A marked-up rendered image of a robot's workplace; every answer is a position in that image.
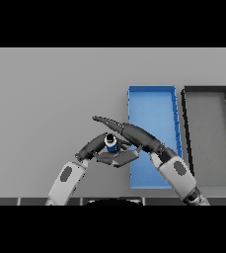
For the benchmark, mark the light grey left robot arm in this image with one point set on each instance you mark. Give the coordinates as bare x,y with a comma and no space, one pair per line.
65,182

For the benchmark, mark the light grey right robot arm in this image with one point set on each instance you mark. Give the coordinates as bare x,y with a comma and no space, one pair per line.
178,174

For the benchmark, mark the dark grey bin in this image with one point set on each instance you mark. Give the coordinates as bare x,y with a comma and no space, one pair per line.
210,135

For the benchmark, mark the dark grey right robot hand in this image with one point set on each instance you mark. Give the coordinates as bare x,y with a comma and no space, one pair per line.
140,137

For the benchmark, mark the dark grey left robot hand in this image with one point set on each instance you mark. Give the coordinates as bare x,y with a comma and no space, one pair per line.
93,147

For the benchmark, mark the blue bin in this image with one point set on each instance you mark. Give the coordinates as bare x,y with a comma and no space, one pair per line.
153,131

